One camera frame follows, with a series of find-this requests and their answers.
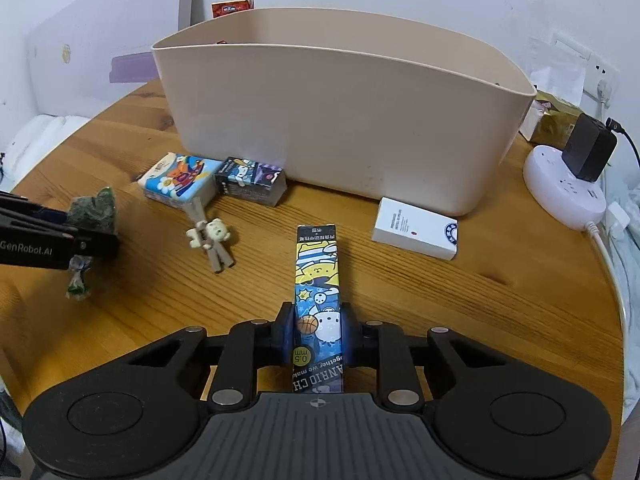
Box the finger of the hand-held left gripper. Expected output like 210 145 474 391
66 230 121 263
0 191 81 234

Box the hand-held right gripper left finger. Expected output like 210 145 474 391
126 302 301 414

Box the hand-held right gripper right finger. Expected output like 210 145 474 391
340 302 516 414

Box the green candy wrapper packet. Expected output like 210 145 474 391
66 186 119 302

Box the long cartoon print pen box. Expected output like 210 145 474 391
290 223 347 394

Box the beige plastic storage bin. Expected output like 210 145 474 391
151 7 537 217

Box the white bedding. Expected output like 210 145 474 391
0 112 92 186

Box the cartoon print tissue pack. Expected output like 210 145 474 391
137 152 224 207

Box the beige bear hair clip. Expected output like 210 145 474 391
186 195 237 275

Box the white flat card box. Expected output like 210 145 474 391
371 196 459 261

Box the small dark cartoon box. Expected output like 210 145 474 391
215 156 287 208

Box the purple flat object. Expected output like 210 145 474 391
107 52 161 84

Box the white round power strip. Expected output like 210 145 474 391
523 145 608 231

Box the red and white small box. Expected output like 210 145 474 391
210 0 261 20

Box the olive yellow packet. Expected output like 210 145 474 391
530 89 583 147

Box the black power adapter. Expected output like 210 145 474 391
562 113 618 183

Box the crinkled white plastic sheet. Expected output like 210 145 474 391
529 35 586 107

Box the black cable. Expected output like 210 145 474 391
606 117 640 161

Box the white wall socket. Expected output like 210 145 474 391
582 50 621 107

